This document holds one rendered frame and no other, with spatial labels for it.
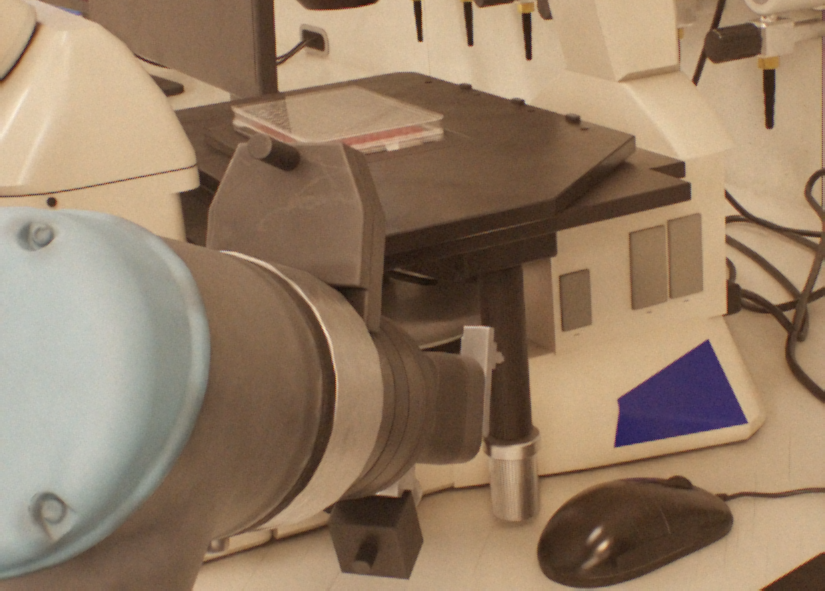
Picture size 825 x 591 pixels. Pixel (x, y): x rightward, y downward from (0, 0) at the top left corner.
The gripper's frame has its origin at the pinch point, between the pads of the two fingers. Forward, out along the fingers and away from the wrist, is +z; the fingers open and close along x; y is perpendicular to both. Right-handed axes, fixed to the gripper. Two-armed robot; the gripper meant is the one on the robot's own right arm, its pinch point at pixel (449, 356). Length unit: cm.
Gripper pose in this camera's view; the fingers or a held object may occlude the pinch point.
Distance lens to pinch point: 69.2
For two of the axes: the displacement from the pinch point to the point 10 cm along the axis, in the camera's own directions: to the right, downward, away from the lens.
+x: 9.4, 0.3, -3.3
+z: 3.2, 1.1, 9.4
